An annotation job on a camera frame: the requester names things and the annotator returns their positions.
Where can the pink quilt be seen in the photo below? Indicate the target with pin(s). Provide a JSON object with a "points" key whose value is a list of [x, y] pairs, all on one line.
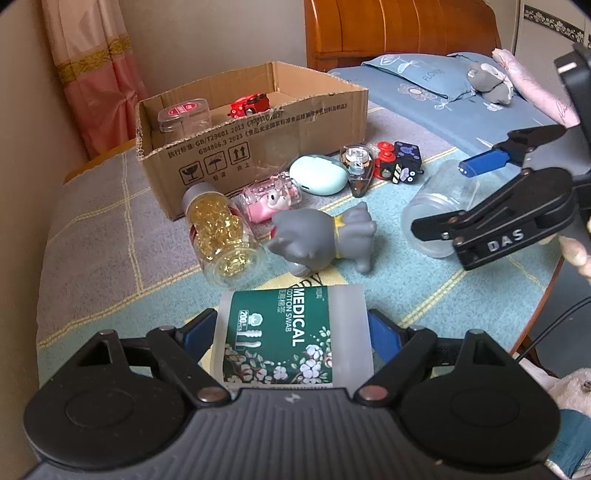
{"points": [[535, 87]]}

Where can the grey plush toy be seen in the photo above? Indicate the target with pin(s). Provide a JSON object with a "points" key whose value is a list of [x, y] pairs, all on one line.
{"points": [[491, 83]]}

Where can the teal cloth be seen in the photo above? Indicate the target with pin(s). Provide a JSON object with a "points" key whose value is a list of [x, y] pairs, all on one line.
{"points": [[570, 443]]}

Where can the white appliance with floral trim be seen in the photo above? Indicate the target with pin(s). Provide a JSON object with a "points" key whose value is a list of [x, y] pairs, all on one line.
{"points": [[549, 32]]}

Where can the pink curtain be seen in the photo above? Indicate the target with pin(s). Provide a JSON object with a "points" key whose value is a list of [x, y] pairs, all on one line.
{"points": [[97, 69]]}

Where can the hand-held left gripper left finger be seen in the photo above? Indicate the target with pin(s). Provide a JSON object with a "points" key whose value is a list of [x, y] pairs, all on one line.
{"points": [[199, 330]]}

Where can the clear correction tape dispenser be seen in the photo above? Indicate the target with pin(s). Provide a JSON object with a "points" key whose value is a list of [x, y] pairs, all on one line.
{"points": [[358, 168]]}

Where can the clear bottle of gold capsules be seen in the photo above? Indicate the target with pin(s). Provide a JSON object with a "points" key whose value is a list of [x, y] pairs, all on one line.
{"points": [[220, 230]]}

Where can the green label cotton swab box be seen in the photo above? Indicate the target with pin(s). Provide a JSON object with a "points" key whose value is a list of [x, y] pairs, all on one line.
{"points": [[277, 341]]}

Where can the clear plastic jar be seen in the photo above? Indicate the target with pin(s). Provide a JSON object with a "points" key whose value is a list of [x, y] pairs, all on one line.
{"points": [[438, 198]]}

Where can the clear jar with red label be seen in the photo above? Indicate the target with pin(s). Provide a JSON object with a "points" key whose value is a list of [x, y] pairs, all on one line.
{"points": [[183, 121]]}

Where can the white plush toy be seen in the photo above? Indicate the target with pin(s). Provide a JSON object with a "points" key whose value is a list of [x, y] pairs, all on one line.
{"points": [[565, 390]]}

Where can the mint green earbud case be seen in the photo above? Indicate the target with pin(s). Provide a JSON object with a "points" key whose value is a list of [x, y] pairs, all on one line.
{"points": [[318, 174]]}

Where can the blue floral pillow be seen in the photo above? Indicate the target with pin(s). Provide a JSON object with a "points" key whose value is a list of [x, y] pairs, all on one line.
{"points": [[415, 74]]}

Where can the black fidget cube red buttons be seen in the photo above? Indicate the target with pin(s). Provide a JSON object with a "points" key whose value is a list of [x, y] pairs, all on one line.
{"points": [[406, 161]]}

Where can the red toy car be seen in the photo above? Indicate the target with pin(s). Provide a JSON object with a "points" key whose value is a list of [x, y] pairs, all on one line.
{"points": [[248, 106]]}

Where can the person's right hand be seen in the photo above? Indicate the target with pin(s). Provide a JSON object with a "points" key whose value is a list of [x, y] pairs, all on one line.
{"points": [[575, 251]]}

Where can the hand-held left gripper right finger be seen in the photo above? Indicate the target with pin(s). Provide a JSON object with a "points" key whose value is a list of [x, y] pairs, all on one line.
{"points": [[385, 335]]}

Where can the brown cardboard box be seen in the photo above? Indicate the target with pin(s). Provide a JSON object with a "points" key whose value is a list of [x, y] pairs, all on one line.
{"points": [[286, 134]]}

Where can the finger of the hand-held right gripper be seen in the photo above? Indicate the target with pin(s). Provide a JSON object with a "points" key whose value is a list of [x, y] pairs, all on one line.
{"points": [[485, 161], [508, 221]]}

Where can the wooden headboard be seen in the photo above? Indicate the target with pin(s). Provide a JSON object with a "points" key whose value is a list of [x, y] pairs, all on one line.
{"points": [[397, 27]]}

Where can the checked grey and teal blanket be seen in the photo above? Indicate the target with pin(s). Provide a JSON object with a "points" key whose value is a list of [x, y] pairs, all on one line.
{"points": [[115, 240]]}

